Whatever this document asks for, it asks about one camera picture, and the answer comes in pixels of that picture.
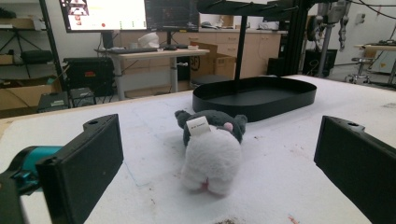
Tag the black metal shelf rack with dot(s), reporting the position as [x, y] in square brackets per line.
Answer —
[51, 40]

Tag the light side table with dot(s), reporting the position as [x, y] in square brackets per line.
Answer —
[378, 47]

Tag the flat cardboard box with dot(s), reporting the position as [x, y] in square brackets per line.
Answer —
[21, 96]

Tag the black keyboard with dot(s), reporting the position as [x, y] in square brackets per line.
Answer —
[130, 50]

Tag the grey metal stand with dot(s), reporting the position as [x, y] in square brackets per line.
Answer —
[325, 43]

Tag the small black electronic box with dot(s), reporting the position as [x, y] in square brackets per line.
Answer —
[82, 97]
[53, 102]

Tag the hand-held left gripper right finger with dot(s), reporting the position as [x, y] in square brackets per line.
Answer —
[358, 165]

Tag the open cardboard box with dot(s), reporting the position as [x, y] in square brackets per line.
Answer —
[218, 63]

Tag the wooden cabinet row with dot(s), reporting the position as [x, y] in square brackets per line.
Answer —
[258, 49]

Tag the bright white-screen monitor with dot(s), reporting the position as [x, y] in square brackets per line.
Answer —
[115, 14]

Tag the dark-screen monitor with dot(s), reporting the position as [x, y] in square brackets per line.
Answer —
[171, 14]

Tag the white bundle on desk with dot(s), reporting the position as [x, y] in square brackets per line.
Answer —
[149, 40]

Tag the large black equipment case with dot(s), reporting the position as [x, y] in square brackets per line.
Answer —
[88, 74]

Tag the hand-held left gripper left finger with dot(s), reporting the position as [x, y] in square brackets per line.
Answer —
[81, 168]

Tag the black aluminium frame post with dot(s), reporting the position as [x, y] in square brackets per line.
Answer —
[295, 40]

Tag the metal stool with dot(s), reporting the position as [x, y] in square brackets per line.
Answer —
[361, 70]

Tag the black hook rack with tray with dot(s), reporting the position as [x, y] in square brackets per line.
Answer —
[264, 102]

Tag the light wooden desk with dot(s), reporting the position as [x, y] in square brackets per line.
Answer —
[155, 55]

